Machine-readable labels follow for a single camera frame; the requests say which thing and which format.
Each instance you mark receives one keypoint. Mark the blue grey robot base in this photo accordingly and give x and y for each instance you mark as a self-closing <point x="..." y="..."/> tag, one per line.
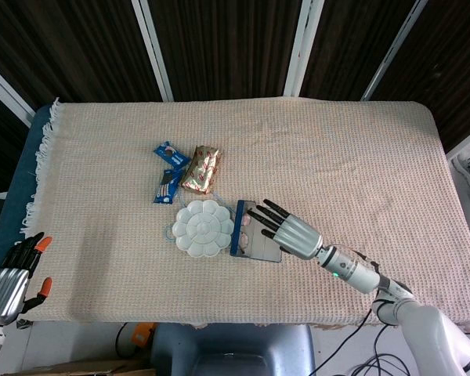
<point x="235" y="346"/>

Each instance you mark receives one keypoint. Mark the blue table pad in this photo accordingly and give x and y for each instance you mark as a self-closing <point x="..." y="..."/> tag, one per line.
<point x="15" y="188"/>

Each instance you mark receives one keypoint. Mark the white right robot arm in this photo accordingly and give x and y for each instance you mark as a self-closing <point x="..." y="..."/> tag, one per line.
<point x="427" y="325"/>

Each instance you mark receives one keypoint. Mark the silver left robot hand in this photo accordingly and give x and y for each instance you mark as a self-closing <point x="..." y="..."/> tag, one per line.
<point x="4" y="293"/>

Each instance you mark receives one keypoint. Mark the blue cookie packet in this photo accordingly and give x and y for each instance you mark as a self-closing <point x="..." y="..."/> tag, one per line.
<point x="166" y="188"/>
<point x="170" y="153"/>

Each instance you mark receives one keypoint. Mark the white flower paint palette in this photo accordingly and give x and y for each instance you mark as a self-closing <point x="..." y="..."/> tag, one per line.
<point x="199" y="231"/>

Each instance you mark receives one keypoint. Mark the beige waffle weave cloth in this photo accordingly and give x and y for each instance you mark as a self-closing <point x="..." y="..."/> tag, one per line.
<point x="337" y="156"/>

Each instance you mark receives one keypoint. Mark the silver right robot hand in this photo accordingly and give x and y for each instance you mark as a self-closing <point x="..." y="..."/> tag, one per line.
<point x="297" y="237"/>

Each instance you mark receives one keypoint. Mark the small black clamp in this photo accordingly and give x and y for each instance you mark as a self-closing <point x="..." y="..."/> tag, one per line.
<point x="23" y="324"/>

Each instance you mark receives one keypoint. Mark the orange device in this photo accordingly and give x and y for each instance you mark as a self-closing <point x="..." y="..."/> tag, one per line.
<point x="143" y="333"/>

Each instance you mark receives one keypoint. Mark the grey blue-edged pouch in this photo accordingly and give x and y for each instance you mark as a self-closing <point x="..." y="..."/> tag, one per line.
<point x="264" y="250"/>

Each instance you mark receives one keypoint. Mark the dark brown curtain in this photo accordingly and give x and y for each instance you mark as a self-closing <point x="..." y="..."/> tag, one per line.
<point x="227" y="47"/>

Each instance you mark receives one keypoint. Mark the white black sneaker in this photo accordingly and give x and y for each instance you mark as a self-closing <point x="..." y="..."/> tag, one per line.
<point x="464" y="167"/>

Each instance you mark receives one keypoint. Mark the gold red-print snack packet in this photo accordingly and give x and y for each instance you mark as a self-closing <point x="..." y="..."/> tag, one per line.
<point x="201" y="170"/>

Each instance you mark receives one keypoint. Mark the white shelf frame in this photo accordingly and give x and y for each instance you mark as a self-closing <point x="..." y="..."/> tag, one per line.
<point x="466" y="143"/>

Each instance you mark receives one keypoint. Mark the metal frame eyeglasses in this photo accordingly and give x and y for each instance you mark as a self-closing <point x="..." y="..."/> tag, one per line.
<point x="244" y="220"/>

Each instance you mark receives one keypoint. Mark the white frame post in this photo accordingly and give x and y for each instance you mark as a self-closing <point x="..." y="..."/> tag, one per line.
<point x="391" y="55"/>
<point x="8" y="94"/>
<point x="301" y="51"/>
<point x="152" y="51"/>

